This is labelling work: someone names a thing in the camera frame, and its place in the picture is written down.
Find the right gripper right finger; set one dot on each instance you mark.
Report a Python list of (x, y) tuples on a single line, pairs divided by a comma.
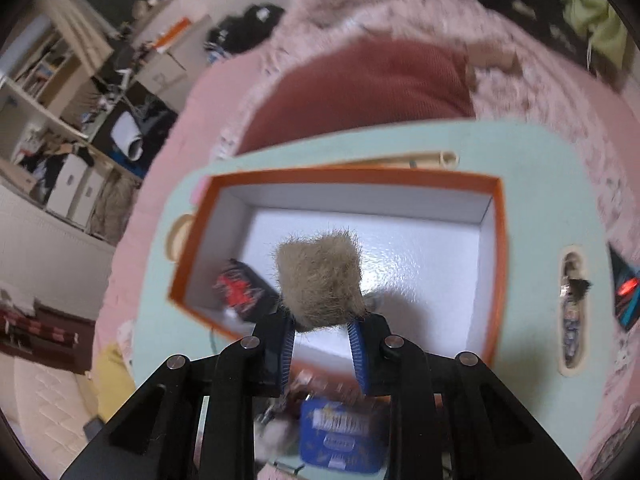
[(455, 407)]

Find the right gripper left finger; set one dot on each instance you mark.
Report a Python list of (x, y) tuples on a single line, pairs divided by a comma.
[(194, 419)]

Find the white fluffy pompom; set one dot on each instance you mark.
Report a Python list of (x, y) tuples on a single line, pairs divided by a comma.
[(275, 438)]

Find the blue tin box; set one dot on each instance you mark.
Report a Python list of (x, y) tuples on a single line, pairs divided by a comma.
[(343, 437)]

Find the brown small carton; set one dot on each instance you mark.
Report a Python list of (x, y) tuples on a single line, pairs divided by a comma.
[(309, 383)]

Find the beige fluffy pompom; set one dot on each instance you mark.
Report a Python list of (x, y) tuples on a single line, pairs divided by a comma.
[(319, 280)]

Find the black red card pack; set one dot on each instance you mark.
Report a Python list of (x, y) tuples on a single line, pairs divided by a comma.
[(244, 292)]

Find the orange cardboard box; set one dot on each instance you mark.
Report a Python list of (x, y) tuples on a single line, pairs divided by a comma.
[(424, 248)]

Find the blue red packet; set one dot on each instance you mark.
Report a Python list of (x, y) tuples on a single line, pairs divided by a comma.
[(626, 290)]

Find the white drawer cabinet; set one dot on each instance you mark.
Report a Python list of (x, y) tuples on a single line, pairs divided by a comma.
[(161, 72)]

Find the dark red pillow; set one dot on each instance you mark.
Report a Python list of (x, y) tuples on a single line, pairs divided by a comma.
[(368, 83)]

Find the pink floral quilt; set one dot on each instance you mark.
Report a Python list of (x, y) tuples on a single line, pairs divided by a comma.
[(516, 76)]

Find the black clothes pile left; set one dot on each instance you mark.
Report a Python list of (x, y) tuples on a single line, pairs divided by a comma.
[(236, 34)]

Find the green hanging garment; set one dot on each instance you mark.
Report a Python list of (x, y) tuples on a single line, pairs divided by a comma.
[(597, 22)]

